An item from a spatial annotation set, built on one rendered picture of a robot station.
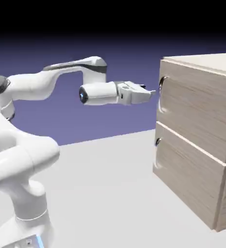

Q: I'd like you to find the curved silver door handle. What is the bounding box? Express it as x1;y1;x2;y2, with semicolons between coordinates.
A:
158;76;169;113
153;137;162;169

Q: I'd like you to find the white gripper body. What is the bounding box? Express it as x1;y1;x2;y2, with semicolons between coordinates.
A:
124;81;152;106

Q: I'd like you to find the light wood cabinet door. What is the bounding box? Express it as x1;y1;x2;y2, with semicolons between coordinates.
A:
152;122;226;231
156;60;226;164

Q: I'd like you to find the light wood cabinet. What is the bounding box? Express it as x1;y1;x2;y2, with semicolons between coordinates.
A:
152;52;226;233

